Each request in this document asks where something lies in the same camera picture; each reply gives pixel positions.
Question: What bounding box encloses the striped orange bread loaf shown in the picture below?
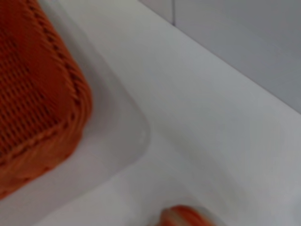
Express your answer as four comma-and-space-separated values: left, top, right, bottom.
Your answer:
160, 204, 227, 226

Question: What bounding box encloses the orange woven rectangular basket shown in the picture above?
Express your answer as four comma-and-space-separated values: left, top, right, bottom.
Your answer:
0, 0, 93, 201

